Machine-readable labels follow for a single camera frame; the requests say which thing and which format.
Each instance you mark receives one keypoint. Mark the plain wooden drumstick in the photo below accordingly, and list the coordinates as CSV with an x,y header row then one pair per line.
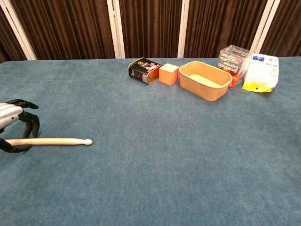
x,y
58,141

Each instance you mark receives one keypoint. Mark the blue tablecloth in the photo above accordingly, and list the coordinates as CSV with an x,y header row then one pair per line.
x,y
141,169

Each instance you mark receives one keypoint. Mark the brown paper tray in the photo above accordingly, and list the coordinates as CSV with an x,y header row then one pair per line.
x,y
202,90

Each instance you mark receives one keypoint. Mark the clear plastic coffee box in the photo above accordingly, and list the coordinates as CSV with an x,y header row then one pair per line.
x,y
229,61

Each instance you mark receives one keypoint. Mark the white and yellow plastic bag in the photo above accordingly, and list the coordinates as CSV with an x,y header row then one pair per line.
x,y
258,73

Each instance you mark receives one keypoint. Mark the black tin can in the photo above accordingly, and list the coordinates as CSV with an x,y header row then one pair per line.
x,y
141,70

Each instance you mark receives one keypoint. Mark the left silver and black robot hand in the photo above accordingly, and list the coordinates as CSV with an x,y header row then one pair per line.
x,y
9,114

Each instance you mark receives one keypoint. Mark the orange cube block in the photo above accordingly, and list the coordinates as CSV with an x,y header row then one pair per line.
x,y
168,75

